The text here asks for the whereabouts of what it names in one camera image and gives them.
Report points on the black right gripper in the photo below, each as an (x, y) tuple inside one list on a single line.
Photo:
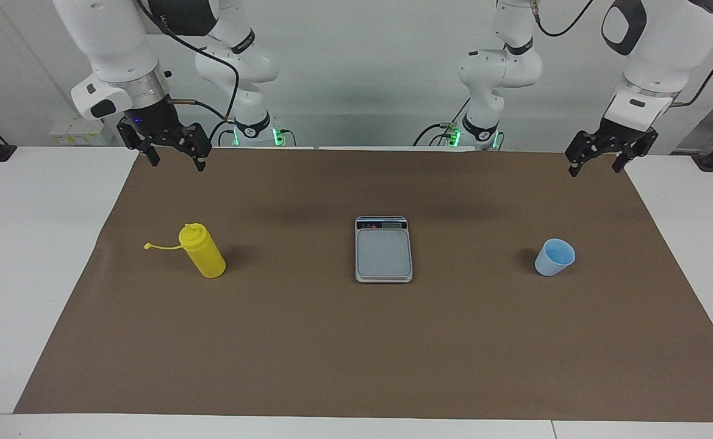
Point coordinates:
[(152, 122)]

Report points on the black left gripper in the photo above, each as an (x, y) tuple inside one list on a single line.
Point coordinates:
[(621, 135)]

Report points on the yellow squeeze bottle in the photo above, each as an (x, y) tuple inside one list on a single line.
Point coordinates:
[(207, 256)]

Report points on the light blue plastic cup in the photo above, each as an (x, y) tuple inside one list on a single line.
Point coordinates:
[(551, 265)]

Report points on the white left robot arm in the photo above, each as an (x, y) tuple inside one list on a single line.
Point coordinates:
[(661, 55)]

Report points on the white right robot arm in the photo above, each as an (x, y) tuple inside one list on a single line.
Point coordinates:
[(106, 36)]

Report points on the silver digital kitchen scale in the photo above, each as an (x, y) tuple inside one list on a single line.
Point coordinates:
[(383, 253)]

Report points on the brown table mat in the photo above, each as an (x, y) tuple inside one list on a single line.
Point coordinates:
[(356, 341)]

